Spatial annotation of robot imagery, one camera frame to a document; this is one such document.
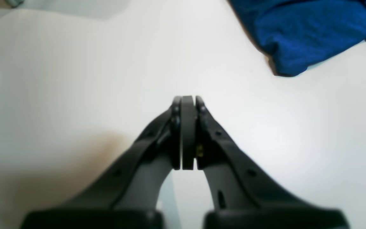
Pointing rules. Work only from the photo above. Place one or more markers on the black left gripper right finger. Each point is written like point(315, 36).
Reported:
point(244, 196)

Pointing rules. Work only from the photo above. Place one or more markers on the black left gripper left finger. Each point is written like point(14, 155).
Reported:
point(125, 195)

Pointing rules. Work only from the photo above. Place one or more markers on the blue t-shirt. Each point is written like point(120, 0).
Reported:
point(296, 34)

